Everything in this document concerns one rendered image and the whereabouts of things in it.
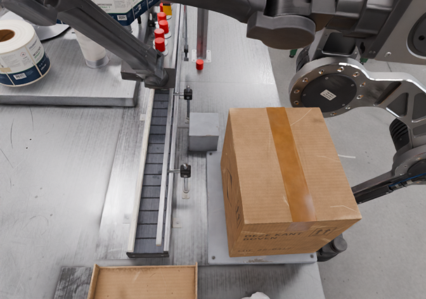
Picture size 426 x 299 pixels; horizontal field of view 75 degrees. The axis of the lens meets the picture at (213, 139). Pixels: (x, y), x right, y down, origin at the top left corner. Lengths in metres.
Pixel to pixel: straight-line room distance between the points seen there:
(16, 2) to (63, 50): 0.88
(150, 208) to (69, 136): 0.43
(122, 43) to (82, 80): 0.58
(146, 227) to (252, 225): 0.34
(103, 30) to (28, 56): 0.64
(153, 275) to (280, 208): 0.40
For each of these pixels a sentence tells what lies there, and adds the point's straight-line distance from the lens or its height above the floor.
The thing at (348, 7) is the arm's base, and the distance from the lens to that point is 0.44.
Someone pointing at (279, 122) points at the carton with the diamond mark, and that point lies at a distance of 0.71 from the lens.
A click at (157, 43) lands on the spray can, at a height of 1.08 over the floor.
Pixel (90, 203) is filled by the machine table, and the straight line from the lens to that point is 0.93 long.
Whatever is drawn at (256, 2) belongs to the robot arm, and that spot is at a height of 1.45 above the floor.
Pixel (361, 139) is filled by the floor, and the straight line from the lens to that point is 2.40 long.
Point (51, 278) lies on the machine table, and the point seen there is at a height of 0.83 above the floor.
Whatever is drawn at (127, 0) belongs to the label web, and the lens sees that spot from 1.34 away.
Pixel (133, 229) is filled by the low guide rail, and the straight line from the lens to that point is 0.78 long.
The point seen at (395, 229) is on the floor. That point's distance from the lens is 2.13.
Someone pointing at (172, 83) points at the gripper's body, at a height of 1.00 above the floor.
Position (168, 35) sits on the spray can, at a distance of 1.07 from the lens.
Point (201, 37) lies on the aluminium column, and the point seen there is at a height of 0.94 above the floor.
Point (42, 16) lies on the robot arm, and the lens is 0.51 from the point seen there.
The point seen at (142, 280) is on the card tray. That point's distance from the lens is 0.83.
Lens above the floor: 1.64
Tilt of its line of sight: 54 degrees down
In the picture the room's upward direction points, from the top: 6 degrees clockwise
